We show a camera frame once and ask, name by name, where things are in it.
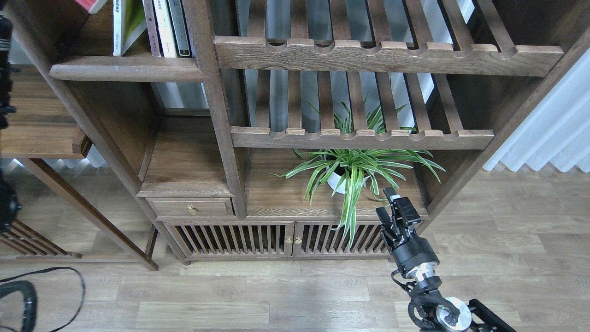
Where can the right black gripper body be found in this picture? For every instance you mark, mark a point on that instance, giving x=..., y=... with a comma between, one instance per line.
x=412, y=254

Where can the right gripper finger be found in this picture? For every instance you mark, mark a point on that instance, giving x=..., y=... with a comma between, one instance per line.
x=388, y=230
x=404, y=213

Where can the maroon book white characters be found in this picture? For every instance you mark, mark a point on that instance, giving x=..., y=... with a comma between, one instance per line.
x=152, y=29

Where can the yellow green book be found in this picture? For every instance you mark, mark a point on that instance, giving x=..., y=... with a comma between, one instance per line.
x=128, y=23

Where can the red book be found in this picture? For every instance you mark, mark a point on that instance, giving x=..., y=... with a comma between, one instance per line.
x=91, y=6

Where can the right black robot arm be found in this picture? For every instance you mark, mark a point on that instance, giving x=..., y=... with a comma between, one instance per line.
x=431, y=312

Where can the green spider plant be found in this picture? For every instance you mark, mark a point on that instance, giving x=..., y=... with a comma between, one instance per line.
x=375, y=162

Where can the white plant pot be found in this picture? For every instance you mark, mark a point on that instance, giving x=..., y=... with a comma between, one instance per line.
x=337, y=180

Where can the dark wooden bookshelf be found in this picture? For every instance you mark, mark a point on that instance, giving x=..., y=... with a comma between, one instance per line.
x=266, y=77

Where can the white curtain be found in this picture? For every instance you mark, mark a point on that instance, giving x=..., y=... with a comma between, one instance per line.
x=557, y=131

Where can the brass drawer knob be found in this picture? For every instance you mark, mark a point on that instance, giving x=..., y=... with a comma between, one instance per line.
x=191, y=210

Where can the dark green upright book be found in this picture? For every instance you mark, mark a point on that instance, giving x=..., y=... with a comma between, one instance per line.
x=179, y=25

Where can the white upright book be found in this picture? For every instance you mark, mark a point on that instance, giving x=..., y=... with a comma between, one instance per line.
x=165, y=29

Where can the wooden side table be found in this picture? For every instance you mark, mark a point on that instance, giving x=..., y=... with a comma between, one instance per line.
x=42, y=128

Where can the slatted wooden bench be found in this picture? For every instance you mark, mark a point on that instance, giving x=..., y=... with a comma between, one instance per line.
x=25, y=242

